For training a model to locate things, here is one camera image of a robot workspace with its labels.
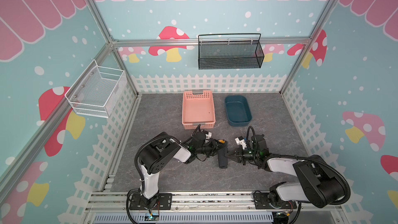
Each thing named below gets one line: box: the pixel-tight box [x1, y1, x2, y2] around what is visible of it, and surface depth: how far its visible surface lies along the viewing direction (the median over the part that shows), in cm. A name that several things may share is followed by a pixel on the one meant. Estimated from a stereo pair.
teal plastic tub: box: [224, 94, 253, 128], surface depth 113 cm
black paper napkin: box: [217, 141, 229, 169], surface depth 84 cm
